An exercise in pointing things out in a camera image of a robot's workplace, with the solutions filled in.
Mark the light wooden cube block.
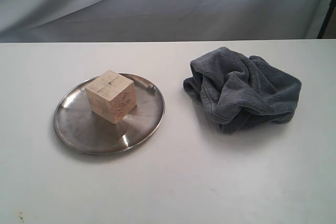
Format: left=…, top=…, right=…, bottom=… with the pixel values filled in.
left=85, top=70, right=137, bottom=124

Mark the grey fleece towel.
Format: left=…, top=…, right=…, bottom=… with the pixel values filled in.
left=183, top=47, right=302, bottom=133

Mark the round stainless steel plate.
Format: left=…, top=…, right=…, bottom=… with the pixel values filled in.
left=53, top=73, right=165, bottom=155

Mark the grey backdrop cloth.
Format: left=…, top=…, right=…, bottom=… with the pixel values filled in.
left=1, top=0, right=331, bottom=42

